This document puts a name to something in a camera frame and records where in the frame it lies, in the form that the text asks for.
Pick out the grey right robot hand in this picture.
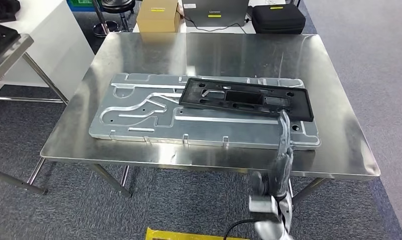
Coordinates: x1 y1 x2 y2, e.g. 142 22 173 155
250 109 295 200

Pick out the black plastic plate bracket part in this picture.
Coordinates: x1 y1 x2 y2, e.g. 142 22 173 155
0 20 22 63
179 77 315 123

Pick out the stainless steel workbench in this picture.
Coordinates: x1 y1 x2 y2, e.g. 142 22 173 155
0 32 381 207

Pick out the stamped metal car panel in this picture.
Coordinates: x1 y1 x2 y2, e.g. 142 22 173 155
88 72 322 151

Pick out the black carry case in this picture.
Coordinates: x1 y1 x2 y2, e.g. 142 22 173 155
251 3 307 35

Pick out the grey laptop computer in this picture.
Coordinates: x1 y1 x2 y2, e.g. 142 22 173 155
182 0 250 28

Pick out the brown cardboard box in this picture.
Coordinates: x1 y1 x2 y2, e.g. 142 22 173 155
136 0 182 33

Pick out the black round stool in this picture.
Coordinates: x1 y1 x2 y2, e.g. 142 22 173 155
92 0 136 38

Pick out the white panel board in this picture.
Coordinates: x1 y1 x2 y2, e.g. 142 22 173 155
0 0 96 101

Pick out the blue plastic crate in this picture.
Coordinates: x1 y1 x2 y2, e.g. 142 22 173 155
66 0 96 13

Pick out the stainless steel table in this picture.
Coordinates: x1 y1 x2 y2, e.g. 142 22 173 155
0 33 70 105

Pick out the black foam piece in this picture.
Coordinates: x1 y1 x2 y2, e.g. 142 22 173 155
0 0 22 21

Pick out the thin black power cable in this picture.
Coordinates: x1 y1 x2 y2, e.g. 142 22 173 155
177 9 248 35

